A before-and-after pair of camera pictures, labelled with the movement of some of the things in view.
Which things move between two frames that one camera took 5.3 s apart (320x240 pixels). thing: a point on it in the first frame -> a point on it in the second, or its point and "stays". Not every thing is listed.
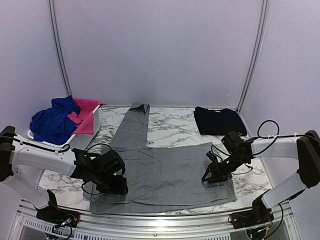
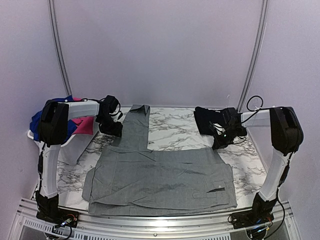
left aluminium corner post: (59, 46) stays
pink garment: (84, 120) stays
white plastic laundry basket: (77, 141) stays
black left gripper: (119, 188) -> (116, 131)
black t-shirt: (218, 122) stays
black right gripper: (220, 174) -> (218, 144)
